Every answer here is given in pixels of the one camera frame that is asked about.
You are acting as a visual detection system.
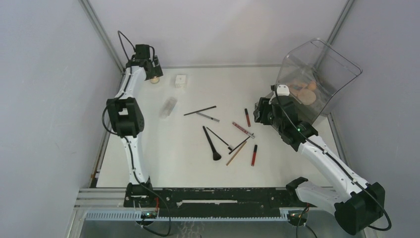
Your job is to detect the round tan jar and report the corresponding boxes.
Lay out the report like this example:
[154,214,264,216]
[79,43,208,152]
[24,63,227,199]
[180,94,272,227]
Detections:
[150,77,160,84]

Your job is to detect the round beige sponge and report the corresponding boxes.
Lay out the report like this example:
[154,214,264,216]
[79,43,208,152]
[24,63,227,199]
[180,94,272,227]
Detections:
[298,89,317,106]

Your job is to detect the white cube box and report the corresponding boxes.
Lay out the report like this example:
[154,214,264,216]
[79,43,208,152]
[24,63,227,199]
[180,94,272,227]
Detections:
[175,74,187,88]

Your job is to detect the clear plastic bottle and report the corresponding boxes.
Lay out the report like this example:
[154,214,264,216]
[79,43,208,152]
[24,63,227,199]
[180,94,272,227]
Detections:
[159,97,178,119]

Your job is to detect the beige beauty blender sponge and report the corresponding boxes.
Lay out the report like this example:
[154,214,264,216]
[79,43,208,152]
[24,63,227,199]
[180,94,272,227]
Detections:
[307,81,317,91]

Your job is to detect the clear acrylic makeup organizer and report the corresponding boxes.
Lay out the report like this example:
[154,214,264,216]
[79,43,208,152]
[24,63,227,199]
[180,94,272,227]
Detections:
[274,38,362,126]

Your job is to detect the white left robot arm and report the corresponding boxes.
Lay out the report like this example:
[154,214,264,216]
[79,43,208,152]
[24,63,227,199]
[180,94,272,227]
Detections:
[105,44,162,207]

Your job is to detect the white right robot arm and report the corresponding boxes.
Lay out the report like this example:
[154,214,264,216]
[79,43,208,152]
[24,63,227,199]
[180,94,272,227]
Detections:
[253,95,392,235]

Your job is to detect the orange-red lip gloss tube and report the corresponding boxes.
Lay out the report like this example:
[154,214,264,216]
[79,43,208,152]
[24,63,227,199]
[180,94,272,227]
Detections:
[244,108,251,127]

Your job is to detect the red black liquid lipstick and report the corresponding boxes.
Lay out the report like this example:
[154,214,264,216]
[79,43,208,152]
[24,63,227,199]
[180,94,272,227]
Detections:
[251,145,258,167]

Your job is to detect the red glitter lip gloss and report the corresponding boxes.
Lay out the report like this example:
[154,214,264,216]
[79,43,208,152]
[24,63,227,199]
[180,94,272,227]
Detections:
[232,121,255,139]

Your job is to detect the gold slim pencil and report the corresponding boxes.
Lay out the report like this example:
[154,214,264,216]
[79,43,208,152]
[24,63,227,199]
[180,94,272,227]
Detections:
[226,141,247,166]

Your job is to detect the thin black angled brush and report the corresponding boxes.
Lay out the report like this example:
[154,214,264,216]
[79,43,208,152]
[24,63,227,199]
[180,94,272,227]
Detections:
[206,127,233,151]

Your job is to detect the checkered eyeliner pencil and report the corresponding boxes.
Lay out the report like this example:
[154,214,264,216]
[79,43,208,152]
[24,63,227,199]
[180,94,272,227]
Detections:
[196,112,220,122]

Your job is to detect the black slim liner brush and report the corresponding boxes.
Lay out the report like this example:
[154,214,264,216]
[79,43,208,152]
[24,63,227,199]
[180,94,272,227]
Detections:
[228,136,250,155]

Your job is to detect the large black powder brush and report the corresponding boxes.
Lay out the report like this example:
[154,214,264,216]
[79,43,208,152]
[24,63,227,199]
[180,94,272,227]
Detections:
[202,126,222,161]

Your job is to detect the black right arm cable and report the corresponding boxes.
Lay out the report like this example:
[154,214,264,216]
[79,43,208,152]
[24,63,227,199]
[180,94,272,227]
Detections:
[270,84,393,238]

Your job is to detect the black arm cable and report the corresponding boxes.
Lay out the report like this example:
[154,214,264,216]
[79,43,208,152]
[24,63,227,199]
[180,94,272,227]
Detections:
[270,84,393,238]
[102,30,171,237]

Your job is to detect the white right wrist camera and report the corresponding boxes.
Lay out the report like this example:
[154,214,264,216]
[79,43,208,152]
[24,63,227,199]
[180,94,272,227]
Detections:
[271,84,290,98]

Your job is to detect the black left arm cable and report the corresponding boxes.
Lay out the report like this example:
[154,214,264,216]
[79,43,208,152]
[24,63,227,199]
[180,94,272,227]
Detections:
[102,30,171,237]

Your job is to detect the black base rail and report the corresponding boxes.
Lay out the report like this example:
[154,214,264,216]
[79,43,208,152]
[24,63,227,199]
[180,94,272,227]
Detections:
[123,184,306,219]

